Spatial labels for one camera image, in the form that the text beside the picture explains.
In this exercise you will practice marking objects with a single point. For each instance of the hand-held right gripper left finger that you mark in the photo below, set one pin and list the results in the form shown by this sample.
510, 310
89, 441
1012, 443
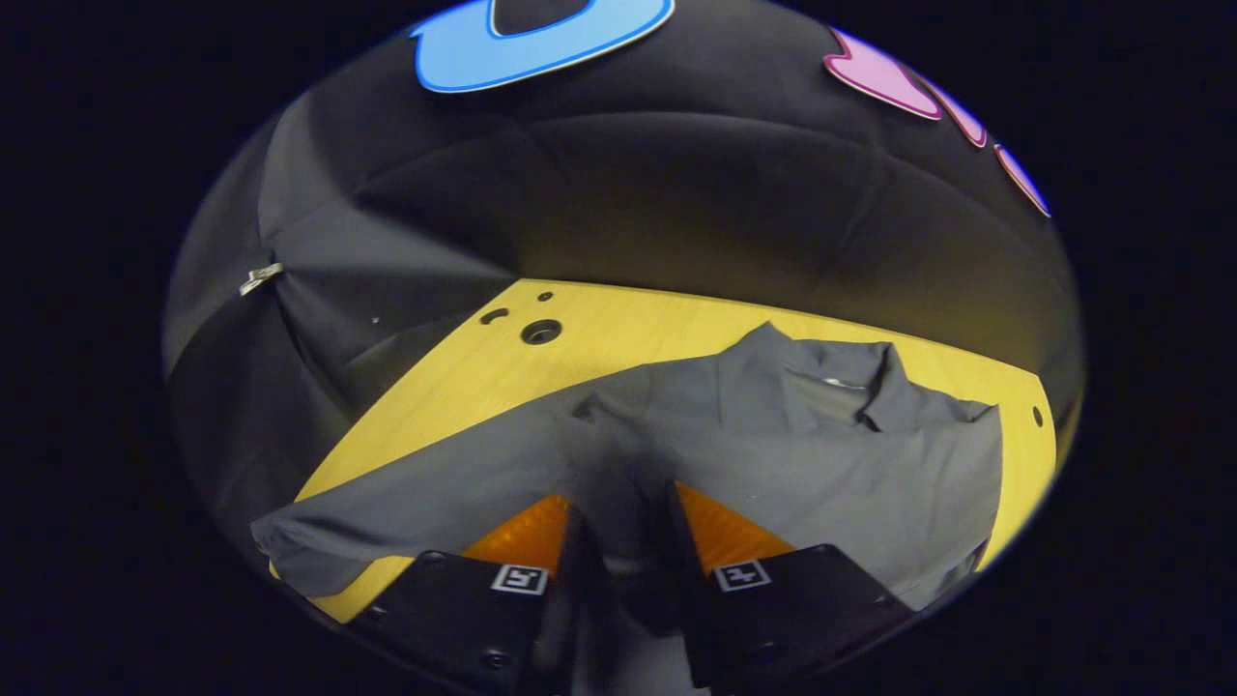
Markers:
474, 619

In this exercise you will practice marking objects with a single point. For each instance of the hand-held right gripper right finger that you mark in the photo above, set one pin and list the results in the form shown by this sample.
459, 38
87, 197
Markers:
802, 609

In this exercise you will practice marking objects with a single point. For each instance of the gray button-up shirt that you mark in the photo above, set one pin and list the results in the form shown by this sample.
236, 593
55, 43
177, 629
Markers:
821, 464

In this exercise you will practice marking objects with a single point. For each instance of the small metal clip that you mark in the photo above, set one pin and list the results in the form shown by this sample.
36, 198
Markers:
261, 279

